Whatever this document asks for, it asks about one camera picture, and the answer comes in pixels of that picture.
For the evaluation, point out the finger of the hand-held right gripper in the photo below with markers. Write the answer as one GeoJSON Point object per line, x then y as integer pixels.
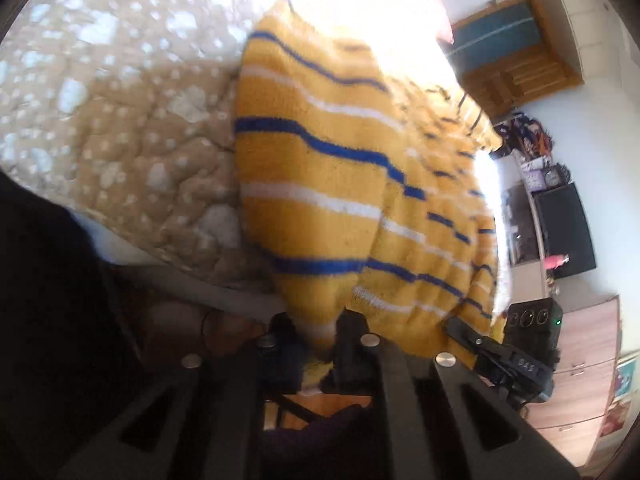
{"type": "Point", "coordinates": [467, 335]}

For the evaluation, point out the white square clock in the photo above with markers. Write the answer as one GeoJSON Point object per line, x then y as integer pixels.
{"type": "Point", "coordinates": [534, 180]}

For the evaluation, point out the pink ribbed pillow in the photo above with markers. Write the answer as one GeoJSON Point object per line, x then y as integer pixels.
{"type": "Point", "coordinates": [445, 35]}

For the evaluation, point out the small pink item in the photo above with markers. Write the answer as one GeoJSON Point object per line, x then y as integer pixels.
{"type": "Point", "coordinates": [555, 261]}

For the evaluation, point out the black television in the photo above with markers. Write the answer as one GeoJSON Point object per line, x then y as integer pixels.
{"type": "Point", "coordinates": [567, 230]}

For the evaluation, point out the black alarm clock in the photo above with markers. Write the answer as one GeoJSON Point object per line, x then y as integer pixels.
{"type": "Point", "coordinates": [554, 176]}

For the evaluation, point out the white shelf unit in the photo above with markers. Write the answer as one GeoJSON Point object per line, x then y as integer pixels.
{"type": "Point", "coordinates": [537, 280]}

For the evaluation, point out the wooden door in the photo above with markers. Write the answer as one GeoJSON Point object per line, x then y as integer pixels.
{"type": "Point", "coordinates": [520, 60]}

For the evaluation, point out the yellow striped knit sweater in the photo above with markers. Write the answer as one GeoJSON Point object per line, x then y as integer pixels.
{"type": "Point", "coordinates": [325, 170]}

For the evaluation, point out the colourful wall picture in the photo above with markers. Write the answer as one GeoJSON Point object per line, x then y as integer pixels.
{"type": "Point", "coordinates": [620, 395]}

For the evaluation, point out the wooden dresser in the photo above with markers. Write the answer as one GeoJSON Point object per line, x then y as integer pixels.
{"type": "Point", "coordinates": [580, 360]}

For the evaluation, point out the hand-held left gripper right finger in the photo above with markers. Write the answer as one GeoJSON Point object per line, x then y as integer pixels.
{"type": "Point", "coordinates": [350, 342]}

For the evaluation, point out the pile of dark clutter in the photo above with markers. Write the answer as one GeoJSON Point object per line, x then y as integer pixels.
{"type": "Point", "coordinates": [527, 135]}

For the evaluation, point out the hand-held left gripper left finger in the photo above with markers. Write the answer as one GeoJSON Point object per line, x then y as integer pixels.
{"type": "Point", "coordinates": [285, 355]}

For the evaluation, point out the beige spotted quilt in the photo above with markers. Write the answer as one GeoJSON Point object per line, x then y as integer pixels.
{"type": "Point", "coordinates": [125, 125]}

